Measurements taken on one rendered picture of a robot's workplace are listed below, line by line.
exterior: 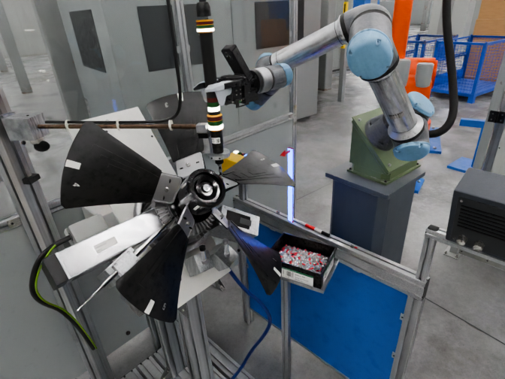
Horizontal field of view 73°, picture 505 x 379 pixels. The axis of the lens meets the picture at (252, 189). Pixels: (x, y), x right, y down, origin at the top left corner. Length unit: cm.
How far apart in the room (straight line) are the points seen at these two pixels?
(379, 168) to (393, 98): 41
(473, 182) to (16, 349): 183
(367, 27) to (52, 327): 174
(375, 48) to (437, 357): 167
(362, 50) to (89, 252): 89
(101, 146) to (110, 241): 26
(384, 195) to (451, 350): 112
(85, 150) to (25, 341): 115
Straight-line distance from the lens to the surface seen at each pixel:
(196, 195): 95
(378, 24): 105
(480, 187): 102
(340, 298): 152
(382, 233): 155
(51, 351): 199
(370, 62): 102
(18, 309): 180
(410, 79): 468
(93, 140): 95
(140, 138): 129
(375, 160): 147
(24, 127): 127
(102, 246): 101
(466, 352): 229
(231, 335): 214
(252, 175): 111
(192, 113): 112
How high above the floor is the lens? 166
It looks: 28 degrees down
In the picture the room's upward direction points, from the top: 3 degrees counter-clockwise
